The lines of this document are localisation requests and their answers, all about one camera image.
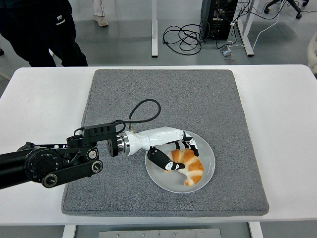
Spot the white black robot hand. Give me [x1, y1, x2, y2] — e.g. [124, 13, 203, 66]
[123, 126, 200, 172]

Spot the golden croissant bread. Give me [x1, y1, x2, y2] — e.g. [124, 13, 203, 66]
[167, 148, 204, 186]

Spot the pale blue round plate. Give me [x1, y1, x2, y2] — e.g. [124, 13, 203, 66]
[145, 130, 216, 194]

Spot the grey metal plate with screws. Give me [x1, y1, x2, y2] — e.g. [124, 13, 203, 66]
[98, 228, 222, 238]

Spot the grey fabric mat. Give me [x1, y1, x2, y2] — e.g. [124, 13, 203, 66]
[60, 69, 270, 218]

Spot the narrow white desk leg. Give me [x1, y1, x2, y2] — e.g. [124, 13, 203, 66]
[150, 0, 159, 59]

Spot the metal floor socket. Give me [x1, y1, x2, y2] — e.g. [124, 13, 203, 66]
[219, 48, 235, 60]

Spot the white table leg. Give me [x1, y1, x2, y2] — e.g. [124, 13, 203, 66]
[61, 225, 77, 238]
[248, 222, 264, 238]

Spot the person's leg with light shoe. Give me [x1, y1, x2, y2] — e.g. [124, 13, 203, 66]
[93, 0, 109, 27]

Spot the black computer tower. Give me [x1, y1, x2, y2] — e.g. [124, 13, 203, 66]
[200, 0, 238, 41]

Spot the wide white desk leg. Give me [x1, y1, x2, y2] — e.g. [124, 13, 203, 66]
[236, 0, 255, 58]

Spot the person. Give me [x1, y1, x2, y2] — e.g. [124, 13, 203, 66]
[0, 0, 89, 67]

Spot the white curved chair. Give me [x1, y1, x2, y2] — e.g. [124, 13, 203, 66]
[307, 32, 317, 74]

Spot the black office chair base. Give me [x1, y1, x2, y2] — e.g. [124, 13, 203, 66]
[264, 0, 310, 20]

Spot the black cable bundle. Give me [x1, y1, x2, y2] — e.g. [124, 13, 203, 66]
[162, 21, 211, 55]

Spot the white cable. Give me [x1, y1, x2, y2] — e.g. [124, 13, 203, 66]
[226, 0, 284, 50]

